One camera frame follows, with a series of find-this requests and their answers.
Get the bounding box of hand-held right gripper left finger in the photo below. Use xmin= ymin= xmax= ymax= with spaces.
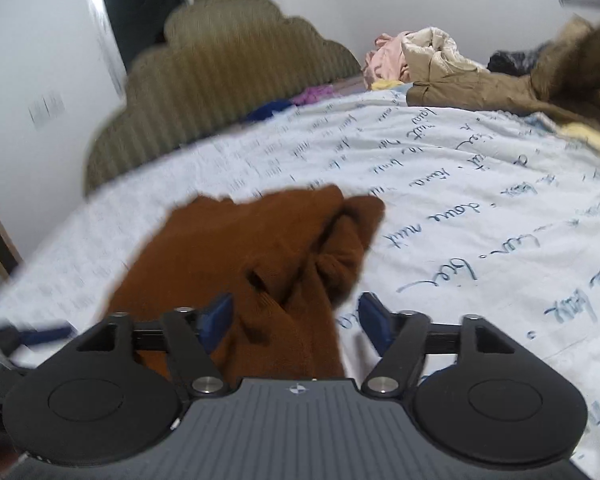
xmin=75 ymin=294 xmax=234 ymax=397

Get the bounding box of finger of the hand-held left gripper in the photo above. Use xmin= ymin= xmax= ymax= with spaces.
xmin=10 ymin=325 xmax=77 ymax=350

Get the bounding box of beige quilted jacket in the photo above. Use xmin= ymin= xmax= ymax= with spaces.
xmin=401 ymin=27 xmax=492 ymax=86

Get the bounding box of brown knit garment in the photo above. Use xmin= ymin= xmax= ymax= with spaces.
xmin=100 ymin=185 xmax=386 ymax=381

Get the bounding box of olive fur-trimmed coat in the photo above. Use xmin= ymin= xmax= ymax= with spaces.
xmin=406 ymin=15 xmax=600 ymax=147

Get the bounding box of purple cloth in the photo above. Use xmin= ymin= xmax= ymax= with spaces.
xmin=292 ymin=85 xmax=337 ymax=106

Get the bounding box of white door frame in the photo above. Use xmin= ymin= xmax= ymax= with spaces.
xmin=77 ymin=0 xmax=197 ymax=102

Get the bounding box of white wall switch plate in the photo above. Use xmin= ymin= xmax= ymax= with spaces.
xmin=29 ymin=92 xmax=66 ymax=127

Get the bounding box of blue cloth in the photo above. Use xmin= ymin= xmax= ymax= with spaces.
xmin=242 ymin=97 xmax=294 ymax=122

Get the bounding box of olive ribbed headboard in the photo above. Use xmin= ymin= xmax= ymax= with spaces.
xmin=82 ymin=0 xmax=363 ymax=196

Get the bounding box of black cloth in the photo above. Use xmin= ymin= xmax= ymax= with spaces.
xmin=486 ymin=45 xmax=549 ymax=77

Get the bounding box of white printed bed sheet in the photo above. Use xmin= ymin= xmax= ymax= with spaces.
xmin=0 ymin=85 xmax=600 ymax=480

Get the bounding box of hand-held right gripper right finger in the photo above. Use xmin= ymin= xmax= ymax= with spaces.
xmin=357 ymin=292 xmax=523 ymax=397

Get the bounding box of pink garment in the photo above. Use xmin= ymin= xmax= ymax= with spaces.
xmin=362 ymin=31 xmax=414 ymax=92

